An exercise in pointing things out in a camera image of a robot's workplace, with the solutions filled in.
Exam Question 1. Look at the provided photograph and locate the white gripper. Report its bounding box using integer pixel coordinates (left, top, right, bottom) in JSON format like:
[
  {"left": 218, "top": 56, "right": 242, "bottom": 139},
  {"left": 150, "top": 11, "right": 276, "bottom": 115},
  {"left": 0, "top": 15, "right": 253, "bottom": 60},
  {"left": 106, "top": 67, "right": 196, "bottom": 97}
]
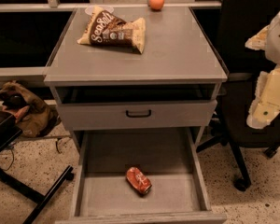
[{"left": 246, "top": 65, "right": 280, "bottom": 130}]

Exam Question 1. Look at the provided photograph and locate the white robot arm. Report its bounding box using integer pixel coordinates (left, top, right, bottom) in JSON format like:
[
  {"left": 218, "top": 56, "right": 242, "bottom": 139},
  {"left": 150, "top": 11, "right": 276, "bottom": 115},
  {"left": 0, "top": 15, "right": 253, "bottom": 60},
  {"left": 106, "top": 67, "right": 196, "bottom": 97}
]
[{"left": 245, "top": 11, "right": 280, "bottom": 129}]

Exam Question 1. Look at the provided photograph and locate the grey drawer cabinet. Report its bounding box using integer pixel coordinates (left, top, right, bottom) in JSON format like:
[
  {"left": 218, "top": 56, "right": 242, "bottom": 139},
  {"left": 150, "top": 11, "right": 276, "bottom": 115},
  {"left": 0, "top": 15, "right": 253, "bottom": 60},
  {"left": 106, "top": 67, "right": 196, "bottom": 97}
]
[{"left": 43, "top": 5, "right": 230, "bottom": 224}]

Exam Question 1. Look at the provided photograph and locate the closed grey top drawer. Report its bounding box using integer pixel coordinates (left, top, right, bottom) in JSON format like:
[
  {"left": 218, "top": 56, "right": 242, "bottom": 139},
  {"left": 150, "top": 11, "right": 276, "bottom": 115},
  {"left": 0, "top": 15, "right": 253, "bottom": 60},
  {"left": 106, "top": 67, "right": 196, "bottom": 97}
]
[{"left": 58, "top": 100, "right": 217, "bottom": 131}]

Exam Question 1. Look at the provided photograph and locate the open grey middle drawer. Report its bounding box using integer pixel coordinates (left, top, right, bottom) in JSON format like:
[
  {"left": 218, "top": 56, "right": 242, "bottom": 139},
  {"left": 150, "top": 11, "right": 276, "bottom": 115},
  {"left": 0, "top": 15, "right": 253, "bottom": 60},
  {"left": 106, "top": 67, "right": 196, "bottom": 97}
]
[{"left": 56, "top": 128, "right": 226, "bottom": 224}]

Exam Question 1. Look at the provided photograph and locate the black office chair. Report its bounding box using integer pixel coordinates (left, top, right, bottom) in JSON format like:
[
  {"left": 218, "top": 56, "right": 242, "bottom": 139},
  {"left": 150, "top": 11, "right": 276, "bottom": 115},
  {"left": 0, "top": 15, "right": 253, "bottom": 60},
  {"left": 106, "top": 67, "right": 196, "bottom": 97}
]
[{"left": 193, "top": 0, "right": 280, "bottom": 191}]

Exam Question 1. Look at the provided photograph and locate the orange fruit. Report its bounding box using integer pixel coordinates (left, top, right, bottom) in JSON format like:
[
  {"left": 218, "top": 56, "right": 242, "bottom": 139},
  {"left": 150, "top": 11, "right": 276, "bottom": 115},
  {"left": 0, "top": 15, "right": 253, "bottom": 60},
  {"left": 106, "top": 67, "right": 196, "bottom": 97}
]
[{"left": 148, "top": 0, "right": 164, "bottom": 10}]

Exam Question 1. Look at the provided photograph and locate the brown sea salt chip bag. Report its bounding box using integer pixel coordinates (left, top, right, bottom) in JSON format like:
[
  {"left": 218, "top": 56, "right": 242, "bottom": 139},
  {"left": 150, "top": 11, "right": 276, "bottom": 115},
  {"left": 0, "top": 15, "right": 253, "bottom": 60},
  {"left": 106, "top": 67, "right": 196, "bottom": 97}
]
[{"left": 77, "top": 10, "right": 146, "bottom": 53}]

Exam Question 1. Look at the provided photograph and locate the clear plastic cup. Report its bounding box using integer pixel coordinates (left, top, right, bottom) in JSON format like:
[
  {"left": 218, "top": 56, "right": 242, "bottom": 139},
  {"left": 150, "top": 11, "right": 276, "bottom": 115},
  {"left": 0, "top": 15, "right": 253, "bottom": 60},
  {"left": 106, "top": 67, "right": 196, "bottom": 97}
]
[{"left": 85, "top": 5, "right": 114, "bottom": 16}]

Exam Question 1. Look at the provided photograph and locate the brown backpack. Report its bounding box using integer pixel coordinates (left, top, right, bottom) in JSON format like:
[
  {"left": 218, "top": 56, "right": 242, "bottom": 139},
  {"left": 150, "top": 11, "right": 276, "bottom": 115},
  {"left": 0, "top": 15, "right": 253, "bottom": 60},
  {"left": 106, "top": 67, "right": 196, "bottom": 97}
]
[{"left": 0, "top": 81, "right": 60, "bottom": 138}]

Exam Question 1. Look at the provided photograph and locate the black chair left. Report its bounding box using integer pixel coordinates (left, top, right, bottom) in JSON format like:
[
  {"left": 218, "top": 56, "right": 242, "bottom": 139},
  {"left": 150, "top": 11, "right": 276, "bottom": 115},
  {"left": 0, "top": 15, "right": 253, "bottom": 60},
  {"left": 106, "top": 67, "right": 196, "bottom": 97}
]
[{"left": 0, "top": 104, "right": 75, "bottom": 224}]

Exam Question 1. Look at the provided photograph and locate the black drawer handle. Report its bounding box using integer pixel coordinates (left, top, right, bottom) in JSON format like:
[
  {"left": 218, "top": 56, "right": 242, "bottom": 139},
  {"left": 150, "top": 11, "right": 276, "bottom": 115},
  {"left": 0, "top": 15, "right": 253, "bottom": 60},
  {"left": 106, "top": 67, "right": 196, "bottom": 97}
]
[{"left": 125, "top": 109, "right": 152, "bottom": 119}]

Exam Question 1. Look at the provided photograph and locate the black cable on floor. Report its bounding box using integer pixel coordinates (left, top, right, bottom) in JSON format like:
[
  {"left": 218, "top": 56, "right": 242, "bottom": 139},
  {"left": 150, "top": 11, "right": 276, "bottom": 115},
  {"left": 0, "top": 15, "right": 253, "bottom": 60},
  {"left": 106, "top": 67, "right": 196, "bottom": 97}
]
[{"left": 0, "top": 137, "right": 73, "bottom": 172}]

